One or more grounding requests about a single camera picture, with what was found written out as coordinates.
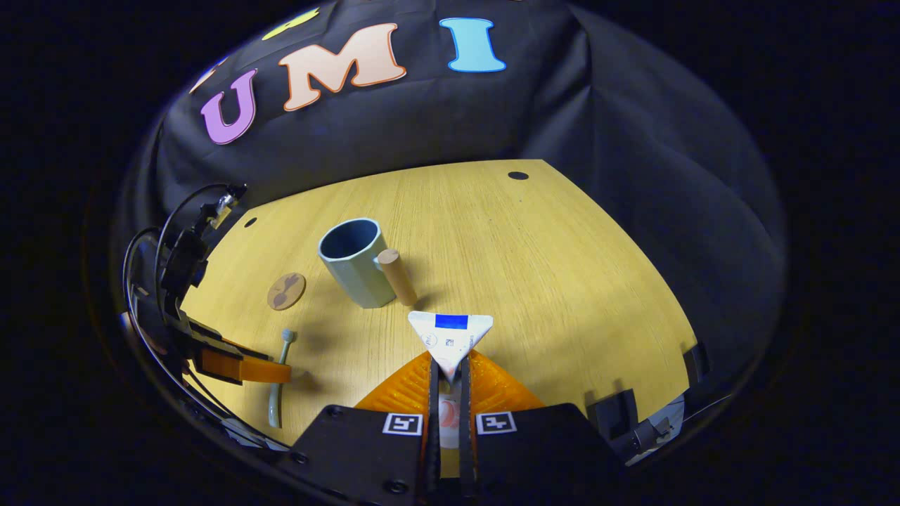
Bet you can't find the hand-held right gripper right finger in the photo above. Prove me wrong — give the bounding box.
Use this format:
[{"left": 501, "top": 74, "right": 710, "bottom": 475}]
[{"left": 461, "top": 350, "right": 626, "bottom": 496}]

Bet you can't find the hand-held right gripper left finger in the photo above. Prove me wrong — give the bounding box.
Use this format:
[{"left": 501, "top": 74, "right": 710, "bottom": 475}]
[{"left": 278, "top": 350, "right": 440, "bottom": 500}]

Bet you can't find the pale green toothbrush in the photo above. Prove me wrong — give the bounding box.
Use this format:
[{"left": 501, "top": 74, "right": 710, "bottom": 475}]
[{"left": 268, "top": 329, "right": 297, "bottom": 429}]

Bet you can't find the white toothpaste tube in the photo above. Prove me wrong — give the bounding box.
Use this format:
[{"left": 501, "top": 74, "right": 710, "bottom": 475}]
[{"left": 408, "top": 311, "right": 494, "bottom": 429}]

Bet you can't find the round wooden coaster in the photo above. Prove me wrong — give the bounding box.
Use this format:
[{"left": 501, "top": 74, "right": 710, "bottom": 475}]
[{"left": 266, "top": 272, "right": 307, "bottom": 311}]

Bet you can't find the pale green cup wooden handle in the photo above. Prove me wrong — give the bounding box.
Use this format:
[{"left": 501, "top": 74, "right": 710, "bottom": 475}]
[{"left": 318, "top": 218, "right": 418, "bottom": 310}]

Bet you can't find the black desk edge clamp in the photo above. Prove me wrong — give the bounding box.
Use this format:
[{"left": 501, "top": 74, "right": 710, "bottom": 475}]
[
  {"left": 587, "top": 389, "right": 641, "bottom": 442},
  {"left": 683, "top": 342, "right": 711, "bottom": 386}
]

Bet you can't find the black backdrop cloth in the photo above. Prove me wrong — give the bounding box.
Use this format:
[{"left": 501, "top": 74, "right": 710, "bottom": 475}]
[{"left": 116, "top": 0, "right": 785, "bottom": 422}]

